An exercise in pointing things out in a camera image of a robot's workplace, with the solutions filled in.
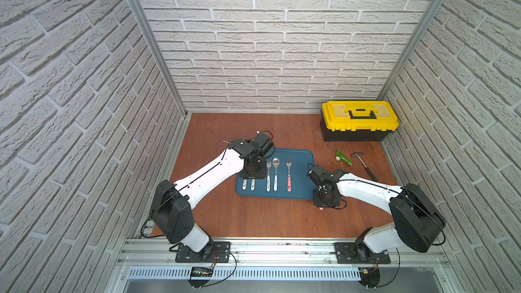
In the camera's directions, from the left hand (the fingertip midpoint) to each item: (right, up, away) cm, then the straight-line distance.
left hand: (256, 169), depth 81 cm
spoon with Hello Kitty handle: (-2, -8, +8) cm, 12 cm away
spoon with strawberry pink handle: (+27, -17, +2) cm, 32 cm away
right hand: (+29, -16, +5) cm, 33 cm away
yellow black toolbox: (+49, +21, +14) cm, 55 cm away
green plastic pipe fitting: (+42, +2, +18) cm, 45 cm away
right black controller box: (+40, -35, -13) cm, 55 cm away
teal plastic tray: (+20, -9, +8) cm, 23 cm away
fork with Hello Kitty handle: (-6, -8, +9) cm, 13 cm away
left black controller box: (-20, -36, -9) cm, 43 cm away
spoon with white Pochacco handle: (+9, 0, +16) cm, 18 cm away
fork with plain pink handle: (+15, -6, +11) cm, 19 cm away
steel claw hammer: (+50, +4, +19) cm, 54 cm away
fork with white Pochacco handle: (+5, -1, +16) cm, 17 cm away
